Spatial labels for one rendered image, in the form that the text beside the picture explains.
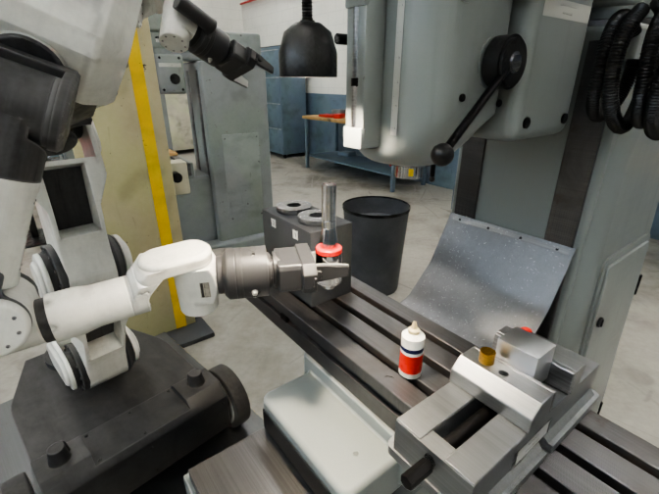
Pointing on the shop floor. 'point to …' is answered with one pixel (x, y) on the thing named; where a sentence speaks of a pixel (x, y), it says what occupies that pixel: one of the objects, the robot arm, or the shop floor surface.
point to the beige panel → (143, 185)
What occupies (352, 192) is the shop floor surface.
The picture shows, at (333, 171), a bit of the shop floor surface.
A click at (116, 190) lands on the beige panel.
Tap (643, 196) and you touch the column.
